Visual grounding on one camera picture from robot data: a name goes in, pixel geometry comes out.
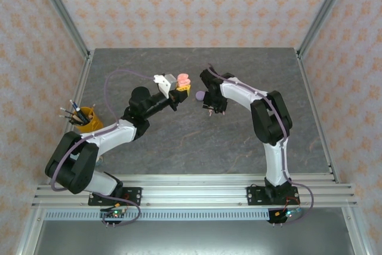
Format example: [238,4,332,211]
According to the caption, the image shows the pink earbud charging case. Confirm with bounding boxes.
[175,72,192,88]

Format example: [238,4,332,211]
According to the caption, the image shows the yellow pencil holder cup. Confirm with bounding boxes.
[71,106,104,134]

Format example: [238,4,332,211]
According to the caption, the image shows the blue white pen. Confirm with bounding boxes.
[69,99,82,116]

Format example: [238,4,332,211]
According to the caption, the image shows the small circuit board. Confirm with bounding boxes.
[100,207,126,228]
[268,207,303,226]

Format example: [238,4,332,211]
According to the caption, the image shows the grey metal panel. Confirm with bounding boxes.
[32,219,356,255]

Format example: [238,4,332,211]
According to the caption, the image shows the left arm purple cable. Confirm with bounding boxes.
[50,68,158,228]

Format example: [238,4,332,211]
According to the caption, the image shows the aluminium table side rail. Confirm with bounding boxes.
[297,51,374,255]
[16,51,94,255]

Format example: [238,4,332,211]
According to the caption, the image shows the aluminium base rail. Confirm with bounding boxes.
[31,173,358,210]

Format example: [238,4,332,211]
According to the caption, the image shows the slotted grey cable duct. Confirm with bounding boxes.
[44,209,271,222]

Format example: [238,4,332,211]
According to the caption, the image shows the aluminium frame post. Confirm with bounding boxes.
[31,0,92,59]
[297,0,356,59]

